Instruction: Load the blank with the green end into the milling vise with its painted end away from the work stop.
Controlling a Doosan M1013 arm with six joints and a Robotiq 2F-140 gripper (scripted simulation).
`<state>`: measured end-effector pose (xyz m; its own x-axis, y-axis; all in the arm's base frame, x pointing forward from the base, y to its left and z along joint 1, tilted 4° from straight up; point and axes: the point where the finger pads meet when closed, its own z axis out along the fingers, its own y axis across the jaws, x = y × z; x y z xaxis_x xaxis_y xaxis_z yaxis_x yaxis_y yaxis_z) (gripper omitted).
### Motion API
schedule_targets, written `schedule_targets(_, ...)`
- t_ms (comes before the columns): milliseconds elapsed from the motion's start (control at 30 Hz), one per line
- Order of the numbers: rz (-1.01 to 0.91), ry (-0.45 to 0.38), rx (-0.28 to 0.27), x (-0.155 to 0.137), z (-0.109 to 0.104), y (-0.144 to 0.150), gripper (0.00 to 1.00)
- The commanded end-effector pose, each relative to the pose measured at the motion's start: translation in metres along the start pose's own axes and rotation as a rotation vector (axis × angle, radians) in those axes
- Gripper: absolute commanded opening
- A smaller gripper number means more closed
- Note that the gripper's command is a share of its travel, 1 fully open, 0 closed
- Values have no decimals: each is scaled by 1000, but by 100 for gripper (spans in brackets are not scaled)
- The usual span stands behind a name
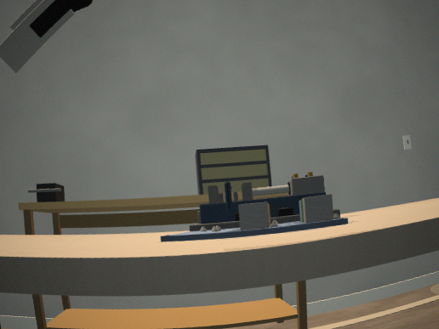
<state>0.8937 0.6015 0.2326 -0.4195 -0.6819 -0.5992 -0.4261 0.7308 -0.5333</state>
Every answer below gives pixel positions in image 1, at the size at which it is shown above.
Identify tan block with yellow end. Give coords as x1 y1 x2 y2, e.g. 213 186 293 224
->
238 201 270 230

